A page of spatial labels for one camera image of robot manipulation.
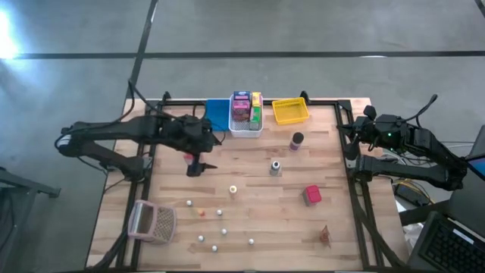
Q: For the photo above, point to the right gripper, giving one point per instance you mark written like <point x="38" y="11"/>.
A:
<point x="365" y="130"/>

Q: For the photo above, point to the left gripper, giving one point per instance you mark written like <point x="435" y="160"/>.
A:
<point x="201" y="138"/>

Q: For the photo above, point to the red Froot Loops cereal box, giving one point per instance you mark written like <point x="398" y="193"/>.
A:
<point x="188" y="157"/>

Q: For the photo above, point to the purple Raisin Bran cereal box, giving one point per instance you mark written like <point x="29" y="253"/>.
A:
<point x="241" y="110"/>

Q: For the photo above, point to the green Apple Jacks cereal box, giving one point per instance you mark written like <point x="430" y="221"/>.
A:
<point x="255" y="119"/>

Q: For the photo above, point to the orange dropper bottle yellow cap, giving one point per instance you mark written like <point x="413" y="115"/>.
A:
<point x="201" y="212"/>

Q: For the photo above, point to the yellow Corn Pops cereal box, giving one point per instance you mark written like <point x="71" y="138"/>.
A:
<point x="256" y="99"/>

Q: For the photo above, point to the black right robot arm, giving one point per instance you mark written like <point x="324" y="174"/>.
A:
<point x="409" y="172"/>

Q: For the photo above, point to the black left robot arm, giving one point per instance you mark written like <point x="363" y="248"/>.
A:
<point x="113" y="130"/>

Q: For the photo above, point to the white plastic basket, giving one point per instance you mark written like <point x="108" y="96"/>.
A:
<point x="242" y="132"/>

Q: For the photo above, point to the blue plastic basket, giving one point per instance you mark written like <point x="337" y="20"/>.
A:
<point x="218" y="115"/>

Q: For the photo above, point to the yellow food colouring bottle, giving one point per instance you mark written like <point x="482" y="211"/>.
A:
<point x="233" y="189"/>

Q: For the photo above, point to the spice jar black lid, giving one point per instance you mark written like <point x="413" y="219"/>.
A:
<point x="297" y="138"/>

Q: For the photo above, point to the yellow plastic basket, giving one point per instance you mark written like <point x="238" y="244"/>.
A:
<point x="290" y="112"/>

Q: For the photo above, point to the black food colouring bottle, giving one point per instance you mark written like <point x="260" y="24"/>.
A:
<point x="275" y="166"/>

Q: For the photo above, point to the smoked paprika tin red lid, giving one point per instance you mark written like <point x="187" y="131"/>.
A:
<point x="312" y="194"/>

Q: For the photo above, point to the pink plastic basket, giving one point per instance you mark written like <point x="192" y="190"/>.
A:
<point x="164" y="225"/>

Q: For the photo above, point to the black power adapter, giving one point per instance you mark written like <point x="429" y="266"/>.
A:
<point x="411" y="195"/>

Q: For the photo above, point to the black bar beside table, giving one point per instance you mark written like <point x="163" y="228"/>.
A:
<point x="420" y="216"/>

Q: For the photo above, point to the laptop with blue screen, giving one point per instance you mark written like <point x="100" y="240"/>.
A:
<point x="476" y="166"/>

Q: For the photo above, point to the grey laptop with keyboard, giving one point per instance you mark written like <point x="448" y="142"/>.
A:
<point x="451" y="250"/>

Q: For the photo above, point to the dark metal bench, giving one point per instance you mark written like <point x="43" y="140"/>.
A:
<point x="30" y="186"/>

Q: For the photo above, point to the black aluminium table frame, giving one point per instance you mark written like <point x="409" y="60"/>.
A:
<point x="322" y="102"/>

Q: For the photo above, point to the black frame clamp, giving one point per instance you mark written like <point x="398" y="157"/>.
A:
<point x="166" y="95"/>
<point x="304" y="96"/>

